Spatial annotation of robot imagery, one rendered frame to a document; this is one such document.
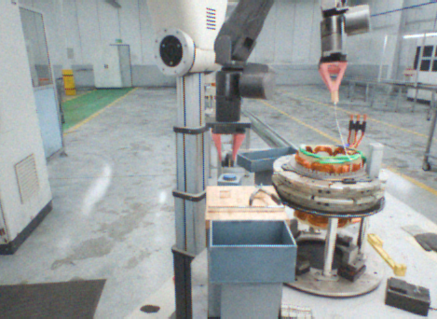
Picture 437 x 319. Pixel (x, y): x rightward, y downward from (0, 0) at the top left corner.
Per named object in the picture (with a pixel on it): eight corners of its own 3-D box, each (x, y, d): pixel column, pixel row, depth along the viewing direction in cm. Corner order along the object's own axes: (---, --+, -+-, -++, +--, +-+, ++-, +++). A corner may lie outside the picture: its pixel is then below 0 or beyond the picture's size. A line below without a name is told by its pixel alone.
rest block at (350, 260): (341, 265, 96) (343, 250, 94) (349, 257, 99) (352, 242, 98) (356, 272, 93) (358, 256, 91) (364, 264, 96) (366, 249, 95)
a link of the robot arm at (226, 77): (224, 66, 73) (211, 67, 68) (252, 67, 69) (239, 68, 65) (224, 97, 75) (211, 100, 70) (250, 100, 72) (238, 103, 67)
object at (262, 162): (284, 208, 141) (289, 145, 132) (301, 219, 131) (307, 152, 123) (235, 220, 131) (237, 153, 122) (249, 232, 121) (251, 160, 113)
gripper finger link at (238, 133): (244, 166, 73) (245, 125, 70) (212, 166, 73) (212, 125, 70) (240, 157, 79) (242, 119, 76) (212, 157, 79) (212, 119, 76)
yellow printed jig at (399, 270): (407, 276, 98) (410, 267, 97) (395, 276, 97) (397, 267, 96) (374, 237, 118) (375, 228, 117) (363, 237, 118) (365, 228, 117)
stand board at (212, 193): (289, 228, 73) (289, 219, 72) (205, 228, 72) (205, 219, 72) (272, 193, 92) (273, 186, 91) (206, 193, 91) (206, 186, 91)
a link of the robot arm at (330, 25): (321, 23, 95) (318, 15, 90) (347, 18, 92) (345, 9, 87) (321, 47, 95) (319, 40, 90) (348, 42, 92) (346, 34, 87)
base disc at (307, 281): (412, 296, 88) (413, 293, 87) (268, 296, 87) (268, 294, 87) (352, 225, 125) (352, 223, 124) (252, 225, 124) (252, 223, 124)
